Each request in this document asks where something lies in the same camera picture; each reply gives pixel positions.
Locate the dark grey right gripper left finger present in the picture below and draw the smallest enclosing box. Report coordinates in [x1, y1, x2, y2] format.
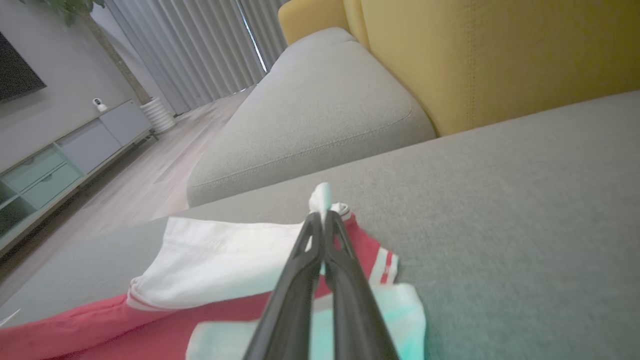
[242, 212, 323, 360]

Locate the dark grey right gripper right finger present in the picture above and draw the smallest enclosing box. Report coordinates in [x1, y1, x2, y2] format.
[322, 212, 401, 360]

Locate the red shirt with white collar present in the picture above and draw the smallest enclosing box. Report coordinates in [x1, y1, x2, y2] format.
[0, 182, 427, 360]

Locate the large grey sofa seat cushion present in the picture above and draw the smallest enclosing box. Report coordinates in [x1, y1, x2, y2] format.
[0, 90, 640, 360]

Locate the small grey sofa chaise cushion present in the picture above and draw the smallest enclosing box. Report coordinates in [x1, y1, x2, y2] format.
[186, 26, 438, 208]

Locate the white ribbed plant pot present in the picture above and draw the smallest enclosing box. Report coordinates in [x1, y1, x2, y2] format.
[139, 96, 177, 135]

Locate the grey and mint TV cabinet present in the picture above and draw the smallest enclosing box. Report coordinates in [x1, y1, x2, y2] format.
[0, 97, 155, 258]

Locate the grey pleated curtain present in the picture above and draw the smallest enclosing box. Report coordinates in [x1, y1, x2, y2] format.
[105, 0, 290, 117]

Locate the indoor tree with green leaves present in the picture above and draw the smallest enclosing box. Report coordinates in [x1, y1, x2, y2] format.
[20, 0, 152, 107]

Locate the black wall television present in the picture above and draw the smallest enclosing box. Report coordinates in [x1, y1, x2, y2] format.
[0, 31, 48, 104]

